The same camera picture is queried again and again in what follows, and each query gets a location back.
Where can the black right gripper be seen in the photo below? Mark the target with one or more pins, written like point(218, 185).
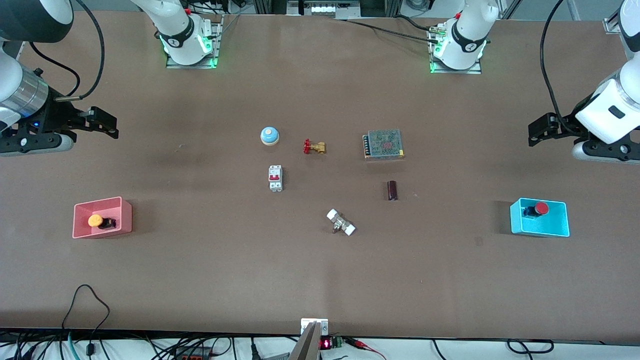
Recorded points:
point(52, 118)

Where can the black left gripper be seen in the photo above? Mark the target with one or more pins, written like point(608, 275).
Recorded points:
point(569, 125)

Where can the red push button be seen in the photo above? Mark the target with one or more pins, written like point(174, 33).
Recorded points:
point(541, 208)

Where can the yellow push button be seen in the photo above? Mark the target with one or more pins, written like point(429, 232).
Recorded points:
point(96, 220)

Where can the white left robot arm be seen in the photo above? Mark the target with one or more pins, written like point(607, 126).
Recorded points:
point(467, 37)

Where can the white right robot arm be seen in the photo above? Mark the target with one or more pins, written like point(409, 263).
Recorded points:
point(176, 25)

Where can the cyan plastic bin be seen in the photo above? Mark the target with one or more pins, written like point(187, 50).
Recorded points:
point(557, 220)

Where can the pink plastic bin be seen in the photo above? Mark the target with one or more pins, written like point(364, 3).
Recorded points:
point(115, 220)

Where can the metal mesh power supply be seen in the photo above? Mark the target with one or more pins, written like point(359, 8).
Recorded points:
point(384, 144)

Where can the dark brown small block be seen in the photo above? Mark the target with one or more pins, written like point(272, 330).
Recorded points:
point(392, 190)

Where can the blue round bell button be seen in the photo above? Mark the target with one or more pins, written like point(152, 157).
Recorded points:
point(269, 135)

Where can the white circuit breaker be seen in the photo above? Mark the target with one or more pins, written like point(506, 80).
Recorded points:
point(275, 178)

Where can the metal fitting with white caps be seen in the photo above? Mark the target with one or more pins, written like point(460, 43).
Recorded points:
point(341, 222)

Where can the red clip lead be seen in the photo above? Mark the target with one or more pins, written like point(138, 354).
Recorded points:
point(367, 346)

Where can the red digit display module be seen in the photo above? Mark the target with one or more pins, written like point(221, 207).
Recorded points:
point(326, 343)

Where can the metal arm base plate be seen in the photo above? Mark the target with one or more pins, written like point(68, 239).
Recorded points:
point(475, 69)
point(216, 45)

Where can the white metal bracket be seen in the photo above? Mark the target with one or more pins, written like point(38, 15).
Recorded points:
point(322, 324)

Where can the brown wedge camera mount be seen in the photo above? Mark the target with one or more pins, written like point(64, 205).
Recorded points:
point(306, 346)

